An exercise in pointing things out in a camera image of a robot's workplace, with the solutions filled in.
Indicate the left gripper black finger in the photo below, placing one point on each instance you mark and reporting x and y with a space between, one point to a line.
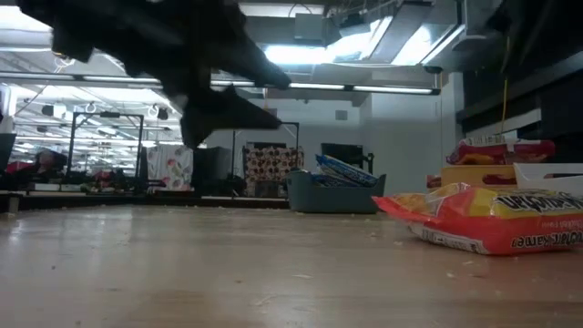
223 114
259 68

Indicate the person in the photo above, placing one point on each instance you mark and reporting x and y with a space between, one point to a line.
51 160

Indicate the yellow plastic bin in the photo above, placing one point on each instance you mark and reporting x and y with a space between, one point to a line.
464 175

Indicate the long ceiling light strip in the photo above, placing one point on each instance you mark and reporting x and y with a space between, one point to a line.
364 88

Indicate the black cabinet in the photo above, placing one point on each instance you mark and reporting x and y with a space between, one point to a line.
211 168

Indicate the blue-grey plastic bin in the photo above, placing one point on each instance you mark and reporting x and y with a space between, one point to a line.
332 198

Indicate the white flower-print cloth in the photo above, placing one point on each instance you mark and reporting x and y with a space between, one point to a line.
170 166

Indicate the blue Maruchan noodle packet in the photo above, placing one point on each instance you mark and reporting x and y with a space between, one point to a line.
328 181
348 171

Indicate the red dotted-print cloth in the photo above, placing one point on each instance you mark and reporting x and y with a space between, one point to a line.
273 164

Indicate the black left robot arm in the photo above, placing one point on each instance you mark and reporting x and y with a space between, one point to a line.
45 18

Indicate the black monitor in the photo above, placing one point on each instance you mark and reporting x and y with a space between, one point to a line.
341 155

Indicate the grey ceiling box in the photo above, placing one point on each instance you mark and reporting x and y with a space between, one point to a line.
309 27

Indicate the white plastic bin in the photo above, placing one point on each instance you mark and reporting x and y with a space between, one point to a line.
546 184

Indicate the orange Maruchan noodle packet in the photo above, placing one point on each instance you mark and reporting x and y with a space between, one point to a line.
478 223

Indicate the silver ceiling duct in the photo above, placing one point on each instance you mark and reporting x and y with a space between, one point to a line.
410 36

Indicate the red Maruchan noodle packet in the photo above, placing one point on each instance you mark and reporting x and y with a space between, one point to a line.
501 152
498 179

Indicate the grey wall plate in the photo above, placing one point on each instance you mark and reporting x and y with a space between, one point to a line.
341 115

